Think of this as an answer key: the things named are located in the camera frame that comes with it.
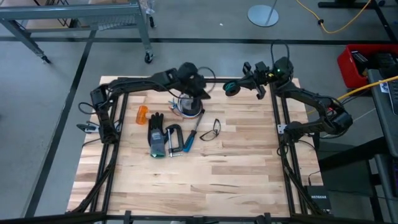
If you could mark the grey metal cart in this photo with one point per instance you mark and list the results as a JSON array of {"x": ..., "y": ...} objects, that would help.
[{"x": 77, "y": 11}]

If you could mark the black aluminium table frame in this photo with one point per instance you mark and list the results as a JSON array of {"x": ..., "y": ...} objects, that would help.
[{"x": 217, "y": 80}]

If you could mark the grey round floor stand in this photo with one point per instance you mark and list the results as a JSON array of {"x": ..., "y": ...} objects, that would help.
[{"x": 259, "y": 15}]

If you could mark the black C-clamp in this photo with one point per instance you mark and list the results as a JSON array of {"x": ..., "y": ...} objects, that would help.
[{"x": 181, "y": 138}]

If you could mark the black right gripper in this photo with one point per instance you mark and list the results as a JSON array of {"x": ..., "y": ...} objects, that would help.
[{"x": 259, "y": 76}]

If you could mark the red plastic bin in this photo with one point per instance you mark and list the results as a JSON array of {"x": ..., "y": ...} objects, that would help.
[{"x": 346, "y": 68}]

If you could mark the silver mounting bracket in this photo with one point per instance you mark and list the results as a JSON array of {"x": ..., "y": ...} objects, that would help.
[
  {"x": 88, "y": 127},
  {"x": 281, "y": 128}
]

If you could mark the orange plastic bottle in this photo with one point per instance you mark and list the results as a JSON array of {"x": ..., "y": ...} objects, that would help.
[{"x": 142, "y": 115}]

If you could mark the grey desk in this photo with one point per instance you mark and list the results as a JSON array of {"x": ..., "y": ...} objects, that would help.
[{"x": 384, "y": 124}]

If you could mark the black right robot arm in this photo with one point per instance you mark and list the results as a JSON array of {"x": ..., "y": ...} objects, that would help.
[{"x": 311, "y": 99}]

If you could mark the black network switch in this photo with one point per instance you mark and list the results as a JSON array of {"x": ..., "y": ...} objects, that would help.
[{"x": 318, "y": 199}]

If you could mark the clear safety glasses black frame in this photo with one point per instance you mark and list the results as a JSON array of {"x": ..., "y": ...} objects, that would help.
[{"x": 216, "y": 127}]

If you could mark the grey black work glove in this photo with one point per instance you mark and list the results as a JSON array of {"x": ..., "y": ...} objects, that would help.
[{"x": 157, "y": 140}]

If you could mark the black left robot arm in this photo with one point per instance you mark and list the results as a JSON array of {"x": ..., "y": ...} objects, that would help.
[{"x": 140, "y": 84}]

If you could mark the black horizontal support beam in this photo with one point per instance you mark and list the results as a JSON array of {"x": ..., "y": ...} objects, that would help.
[{"x": 217, "y": 219}]

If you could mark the black floor stand frame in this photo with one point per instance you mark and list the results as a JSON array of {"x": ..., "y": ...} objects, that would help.
[{"x": 342, "y": 4}]

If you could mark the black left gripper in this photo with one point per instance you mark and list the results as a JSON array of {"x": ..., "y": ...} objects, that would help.
[{"x": 194, "y": 87}]

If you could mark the black diagonal desk strut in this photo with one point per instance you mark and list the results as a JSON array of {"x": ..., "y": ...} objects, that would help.
[{"x": 357, "y": 155}]

